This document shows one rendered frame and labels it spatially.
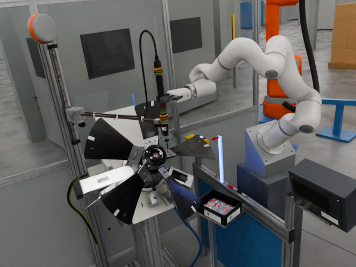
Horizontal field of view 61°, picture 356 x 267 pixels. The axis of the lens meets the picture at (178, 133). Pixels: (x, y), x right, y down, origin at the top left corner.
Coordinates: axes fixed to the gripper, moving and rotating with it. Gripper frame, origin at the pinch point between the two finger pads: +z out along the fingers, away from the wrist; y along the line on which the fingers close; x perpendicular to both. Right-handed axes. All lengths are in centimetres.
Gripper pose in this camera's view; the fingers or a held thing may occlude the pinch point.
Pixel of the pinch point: (161, 98)
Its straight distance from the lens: 156.6
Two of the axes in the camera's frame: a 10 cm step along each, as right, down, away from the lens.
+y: -4.9, -2.9, 8.2
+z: -8.7, 2.6, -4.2
